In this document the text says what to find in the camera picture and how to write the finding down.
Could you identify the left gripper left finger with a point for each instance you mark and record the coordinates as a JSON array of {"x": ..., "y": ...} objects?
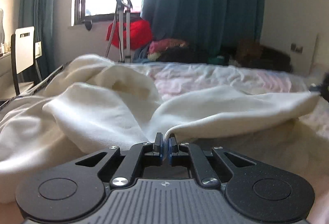
[{"x": 139, "y": 157}]

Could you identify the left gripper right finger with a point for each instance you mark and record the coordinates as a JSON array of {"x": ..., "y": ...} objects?
[{"x": 192, "y": 157}]

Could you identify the white zip hoodie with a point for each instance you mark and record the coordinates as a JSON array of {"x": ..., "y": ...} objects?
[{"x": 95, "y": 103}]

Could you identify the dark clothes pile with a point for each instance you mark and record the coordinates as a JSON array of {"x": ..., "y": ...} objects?
[{"x": 271, "y": 59}]

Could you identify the pink clothes pile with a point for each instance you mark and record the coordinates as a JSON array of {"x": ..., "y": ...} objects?
[{"x": 156, "y": 48}]

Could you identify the pastel bed sheet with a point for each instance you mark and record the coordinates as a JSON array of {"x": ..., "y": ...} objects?
[{"x": 299, "y": 145}]

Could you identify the brown plush toy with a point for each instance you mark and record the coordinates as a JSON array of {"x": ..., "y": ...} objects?
[{"x": 247, "y": 51}]

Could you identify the red bag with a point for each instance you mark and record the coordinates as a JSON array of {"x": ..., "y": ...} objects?
[{"x": 140, "y": 34}]

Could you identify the teal right curtain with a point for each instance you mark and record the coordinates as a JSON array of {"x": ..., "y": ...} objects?
[{"x": 207, "y": 24}]

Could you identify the teal curtain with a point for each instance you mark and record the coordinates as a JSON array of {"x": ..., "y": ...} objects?
[
  {"x": 51, "y": 20},
  {"x": 207, "y": 24}
]

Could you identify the white dressing table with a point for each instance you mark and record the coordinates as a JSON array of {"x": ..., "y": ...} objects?
[{"x": 7, "y": 89}]

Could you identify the white black chair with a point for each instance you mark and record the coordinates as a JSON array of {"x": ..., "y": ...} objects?
[{"x": 24, "y": 54}]

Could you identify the teal left curtain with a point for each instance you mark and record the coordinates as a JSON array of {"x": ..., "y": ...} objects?
[{"x": 51, "y": 20}]

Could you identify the wall socket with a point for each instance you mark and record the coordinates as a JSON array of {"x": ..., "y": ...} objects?
[{"x": 296, "y": 48}]

